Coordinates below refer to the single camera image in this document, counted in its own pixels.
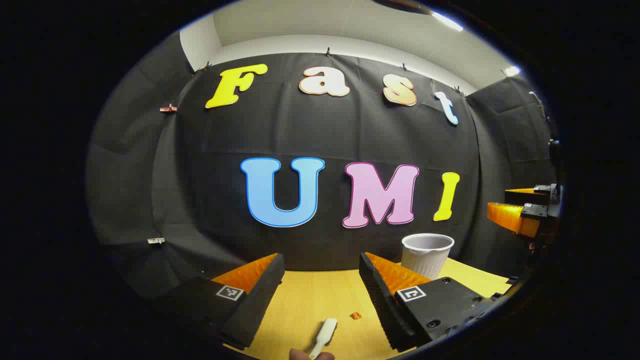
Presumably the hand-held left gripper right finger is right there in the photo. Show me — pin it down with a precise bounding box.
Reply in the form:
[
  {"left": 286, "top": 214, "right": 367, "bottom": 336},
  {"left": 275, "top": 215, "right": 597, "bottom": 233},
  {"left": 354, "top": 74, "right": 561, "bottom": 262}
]
[{"left": 359, "top": 252, "right": 504, "bottom": 353}]

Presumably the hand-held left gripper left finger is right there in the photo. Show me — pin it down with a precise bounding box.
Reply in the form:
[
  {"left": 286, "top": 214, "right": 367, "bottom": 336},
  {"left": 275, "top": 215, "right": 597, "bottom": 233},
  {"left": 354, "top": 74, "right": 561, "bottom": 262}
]
[{"left": 167, "top": 253, "right": 286, "bottom": 351}]

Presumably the white ribbed garbage bin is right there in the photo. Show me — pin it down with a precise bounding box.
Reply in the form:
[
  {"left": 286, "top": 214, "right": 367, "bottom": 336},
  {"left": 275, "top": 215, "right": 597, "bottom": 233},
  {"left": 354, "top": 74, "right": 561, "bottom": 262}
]
[{"left": 401, "top": 233, "right": 455, "bottom": 280}]

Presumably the yellow wooden desktop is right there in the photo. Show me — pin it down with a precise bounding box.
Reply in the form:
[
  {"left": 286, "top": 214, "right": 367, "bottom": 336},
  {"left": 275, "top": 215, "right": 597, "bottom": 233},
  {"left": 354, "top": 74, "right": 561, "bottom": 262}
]
[{"left": 222, "top": 257, "right": 512, "bottom": 360}]

